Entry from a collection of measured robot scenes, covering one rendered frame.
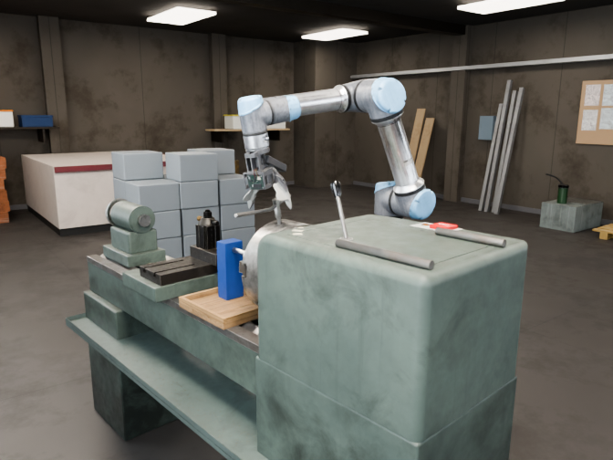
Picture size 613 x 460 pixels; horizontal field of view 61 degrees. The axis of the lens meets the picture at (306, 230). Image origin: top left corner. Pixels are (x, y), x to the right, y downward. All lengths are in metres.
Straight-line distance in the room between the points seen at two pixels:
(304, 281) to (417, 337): 0.36
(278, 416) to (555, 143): 8.03
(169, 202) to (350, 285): 4.03
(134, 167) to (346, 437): 4.36
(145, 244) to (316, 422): 1.48
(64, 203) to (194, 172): 2.69
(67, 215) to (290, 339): 6.24
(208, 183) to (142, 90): 5.37
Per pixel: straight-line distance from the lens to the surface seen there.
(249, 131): 1.57
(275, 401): 1.63
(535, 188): 9.42
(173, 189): 5.18
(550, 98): 9.30
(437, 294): 1.17
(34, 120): 9.47
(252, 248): 1.69
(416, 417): 1.26
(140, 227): 2.66
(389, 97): 1.80
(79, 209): 7.57
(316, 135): 11.46
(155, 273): 2.16
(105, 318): 2.76
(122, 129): 10.33
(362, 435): 1.40
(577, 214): 8.12
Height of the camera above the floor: 1.59
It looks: 12 degrees down
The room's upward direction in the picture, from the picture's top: straight up
